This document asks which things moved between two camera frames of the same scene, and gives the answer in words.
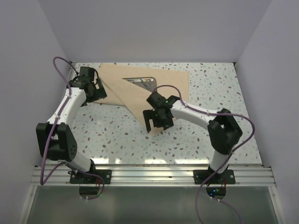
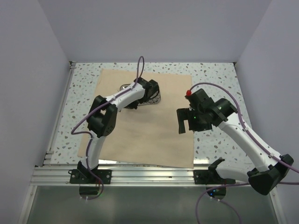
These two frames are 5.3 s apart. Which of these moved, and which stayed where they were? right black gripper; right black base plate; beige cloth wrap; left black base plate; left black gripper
Moved: beige cloth wrap; right black gripper; left black gripper
Stayed: right black base plate; left black base plate
